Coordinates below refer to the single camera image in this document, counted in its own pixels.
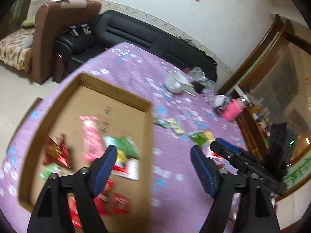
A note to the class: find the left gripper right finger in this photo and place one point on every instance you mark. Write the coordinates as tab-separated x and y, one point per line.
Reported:
220	185

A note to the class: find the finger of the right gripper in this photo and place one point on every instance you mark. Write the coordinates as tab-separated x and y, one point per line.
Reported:
228	145

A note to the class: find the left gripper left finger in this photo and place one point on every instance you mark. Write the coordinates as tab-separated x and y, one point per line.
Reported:
88	183

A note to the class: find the pink long snack packet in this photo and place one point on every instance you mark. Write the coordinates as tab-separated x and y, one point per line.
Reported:
92	144

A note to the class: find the large red snack bag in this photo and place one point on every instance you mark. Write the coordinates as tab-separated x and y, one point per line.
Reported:
57	152

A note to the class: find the dark green snack bag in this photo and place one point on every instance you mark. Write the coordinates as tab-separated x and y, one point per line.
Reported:
124	144

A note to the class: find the red cartoon snack packet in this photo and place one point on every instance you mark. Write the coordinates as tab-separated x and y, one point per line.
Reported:
103	201

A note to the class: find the small red snack packet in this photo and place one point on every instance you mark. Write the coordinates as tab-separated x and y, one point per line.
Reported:
121	204

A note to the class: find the yellow biscuit packet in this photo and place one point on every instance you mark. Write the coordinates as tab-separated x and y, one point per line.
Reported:
209	135

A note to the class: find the wooden side cabinet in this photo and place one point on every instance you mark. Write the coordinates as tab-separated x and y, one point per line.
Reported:
252	133

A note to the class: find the pink knitted sleeve bottle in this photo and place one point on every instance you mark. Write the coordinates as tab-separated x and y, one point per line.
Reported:
234	109

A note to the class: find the black phone stand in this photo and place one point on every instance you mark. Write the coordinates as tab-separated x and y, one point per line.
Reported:
219	109

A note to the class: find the white round bowl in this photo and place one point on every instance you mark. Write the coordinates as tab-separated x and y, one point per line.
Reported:
220	100

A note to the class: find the purple floral tablecloth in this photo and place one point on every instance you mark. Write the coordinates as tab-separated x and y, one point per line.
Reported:
179	203

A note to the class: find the light green candy packet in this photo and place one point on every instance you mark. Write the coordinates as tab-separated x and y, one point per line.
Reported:
175	126

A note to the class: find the black small container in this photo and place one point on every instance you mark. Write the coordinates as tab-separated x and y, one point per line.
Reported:
198	87

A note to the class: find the cardboard box tray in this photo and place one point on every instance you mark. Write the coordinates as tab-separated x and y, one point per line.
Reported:
45	191

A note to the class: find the small green twisted candy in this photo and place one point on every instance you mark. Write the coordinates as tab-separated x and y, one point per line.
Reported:
160	122

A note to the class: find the clear glass jar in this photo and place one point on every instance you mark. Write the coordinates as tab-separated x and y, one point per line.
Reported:
197	74

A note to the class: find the white ceramic mug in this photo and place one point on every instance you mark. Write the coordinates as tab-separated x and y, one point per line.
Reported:
175	82

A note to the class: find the black sofa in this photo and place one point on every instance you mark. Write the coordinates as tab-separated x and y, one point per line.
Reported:
112	28

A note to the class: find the brown armchair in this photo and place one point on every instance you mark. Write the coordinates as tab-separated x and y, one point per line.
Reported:
51	19

